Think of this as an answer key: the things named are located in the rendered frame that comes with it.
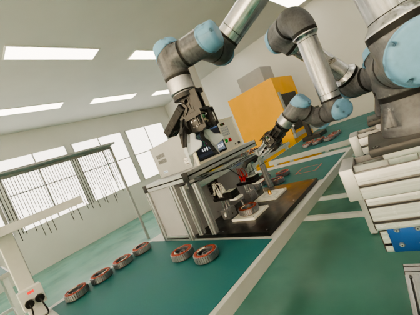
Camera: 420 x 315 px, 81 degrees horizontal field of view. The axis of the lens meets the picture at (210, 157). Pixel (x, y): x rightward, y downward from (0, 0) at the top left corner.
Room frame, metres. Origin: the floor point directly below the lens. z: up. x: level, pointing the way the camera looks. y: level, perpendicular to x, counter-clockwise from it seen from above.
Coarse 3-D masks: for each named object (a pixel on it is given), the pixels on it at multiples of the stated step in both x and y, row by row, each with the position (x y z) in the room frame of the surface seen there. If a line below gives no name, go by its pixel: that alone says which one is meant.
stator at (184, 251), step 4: (184, 244) 1.20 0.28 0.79; (188, 244) 1.18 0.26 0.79; (176, 248) 1.19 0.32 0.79; (180, 248) 1.18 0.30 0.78; (184, 248) 1.18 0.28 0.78; (188, 248) 1.13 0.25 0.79; (192, 248) 1.14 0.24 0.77; (172, 252) 1.15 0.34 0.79; (176, 252) 1.16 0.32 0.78; (180, 252) 1.14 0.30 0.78; (184, 252) 1.10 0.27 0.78; (188, 252) 1.11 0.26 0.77; (192, 252) 1.13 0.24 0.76; (172, 256) 1.12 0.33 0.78; (176, 256) 1.10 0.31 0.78; (180, 256) 1.10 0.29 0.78; (184, 256) 1.10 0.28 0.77; (188, 256) 1.10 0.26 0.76; (172, 260) 1.12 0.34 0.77; (176, 260) 1.10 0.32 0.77; (180, 260) 1.10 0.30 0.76
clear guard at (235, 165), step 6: (246, 156) 1.29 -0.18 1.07; (258, 156) 1.27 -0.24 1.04; (228, 162) 1.36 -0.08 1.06; (234, 162) 1.22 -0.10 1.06; (240, 162) 1.18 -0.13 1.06; (252, 162) 1.21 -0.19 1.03; (258, 162) 1.22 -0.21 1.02; (264, 162) 1.24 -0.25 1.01; (222, 168) 1.19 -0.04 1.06; (228, 168) 1.12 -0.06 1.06; (234, 168) 1.13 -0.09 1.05; (240, 168) 1.14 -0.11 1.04; (246, 168) 1.15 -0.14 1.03; (252, 168) 1.16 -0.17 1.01; (204, 174) 1.24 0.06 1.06; (240, 174) 1.09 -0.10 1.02
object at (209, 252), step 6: (204, 246) 1.08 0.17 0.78; (210, 246) 1.05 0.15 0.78; (216, 246) 1.03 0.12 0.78; (198, 252) 1.04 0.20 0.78; (204, 252) 1.04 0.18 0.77; (210, 252) 0.99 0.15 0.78; (216, 252) 1.00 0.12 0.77; (198, 258) 0.99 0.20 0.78; (204, 258) 0.98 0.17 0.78; (210, 258) 0.98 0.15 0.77; (198, 264) 0.99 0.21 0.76
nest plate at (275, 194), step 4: (284, 188) 1.47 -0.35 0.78; (264, 192) 1.55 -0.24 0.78; (272, 192) 1.48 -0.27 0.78; (276, 192) 1.45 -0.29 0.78; (280, 192) 1.42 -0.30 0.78; (260, 196) 1.51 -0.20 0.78; (264, 196) 1.47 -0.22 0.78; (268, 196) 1.44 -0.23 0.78; (272, 196) 1.41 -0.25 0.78; (276, 196) 1.38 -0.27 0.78; (256, 200) 1.46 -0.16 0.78; (260, 200) 1.44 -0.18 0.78; (264, 200) 1.42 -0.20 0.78; (268, 200) 1.40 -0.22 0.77
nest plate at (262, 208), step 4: (260, 208) 1.29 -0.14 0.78; (264, 208) 1.27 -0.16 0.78; (256, 212) 1.25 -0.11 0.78; (260, 212) 1.23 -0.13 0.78; (236, 216) 1.31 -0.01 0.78; (240, 216) 1.29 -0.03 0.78; (244, 216) 1.26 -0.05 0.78; (248, 216) 1.24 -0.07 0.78; (252, 216) 1.21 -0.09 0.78; (256, 216) 1.20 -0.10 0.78; (232, 220) 1.29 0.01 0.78; (236, 220) 1.27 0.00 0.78; (240, 220) 1.25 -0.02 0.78; (244, 220) 1.23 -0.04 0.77; (248, 220) 1.22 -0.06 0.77
